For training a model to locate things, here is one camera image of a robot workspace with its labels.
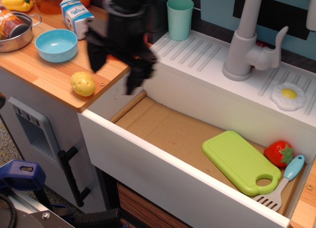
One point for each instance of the red plastic plate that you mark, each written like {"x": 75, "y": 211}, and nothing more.
{"x": 137, "y": 47}

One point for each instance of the blue clamp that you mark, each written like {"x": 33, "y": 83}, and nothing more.
{"x": 21, "y": 175}

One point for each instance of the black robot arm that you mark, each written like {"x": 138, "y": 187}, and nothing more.
{"x": 129, "y": 6}

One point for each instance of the red toy strawberry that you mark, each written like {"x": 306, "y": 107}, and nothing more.
{"x": 279, "y": 153}

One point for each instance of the blue handled grey spatula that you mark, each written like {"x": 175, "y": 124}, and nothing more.
{"x": 273, "y": 200}

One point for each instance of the grey toy faucet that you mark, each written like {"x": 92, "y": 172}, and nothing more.
{"x": 244, "y": 53}

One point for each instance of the steel pot with handles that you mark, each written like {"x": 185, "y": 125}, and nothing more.
{"x": 22, "y": 36}

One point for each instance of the yellow toy potato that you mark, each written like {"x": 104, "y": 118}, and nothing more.
{"x": 82, "y": 83}

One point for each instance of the toy fried egg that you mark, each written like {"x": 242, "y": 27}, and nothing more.
{"x": 288, "y": 96}

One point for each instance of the yellow toy bell pepper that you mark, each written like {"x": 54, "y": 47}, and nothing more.
{"x": 18, "y": 5}

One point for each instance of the toy beans can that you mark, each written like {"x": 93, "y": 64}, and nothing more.
{"x": 10, "y": 25}

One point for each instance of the green plastic cutting board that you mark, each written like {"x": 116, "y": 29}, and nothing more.
{"x": 247, "y": 168}

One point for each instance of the black oven door handle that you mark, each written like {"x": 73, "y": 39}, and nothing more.
{"x": 64, "y": 159}

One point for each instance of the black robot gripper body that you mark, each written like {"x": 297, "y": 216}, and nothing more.
{"x": 121, "y": 27}

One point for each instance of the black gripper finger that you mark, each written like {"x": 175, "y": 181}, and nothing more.
{"x": 135, "y": 79}
{"x": 97, "y": 50}

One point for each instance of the toy milk carton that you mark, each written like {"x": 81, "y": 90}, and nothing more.
{"x": 75, "y": 16}

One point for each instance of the grey toy oven door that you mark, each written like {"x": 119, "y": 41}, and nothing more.
{"x": 34, "y": 135}

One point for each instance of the teal plastic cup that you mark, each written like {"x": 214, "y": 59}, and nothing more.
{"x": 179, "y": 15}

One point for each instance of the orange translucent bowl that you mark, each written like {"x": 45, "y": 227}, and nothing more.
{"x": 49, "y": 2}

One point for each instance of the blue plastic bowl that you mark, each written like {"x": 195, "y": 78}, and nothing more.
{"x": 57, "y": 46}

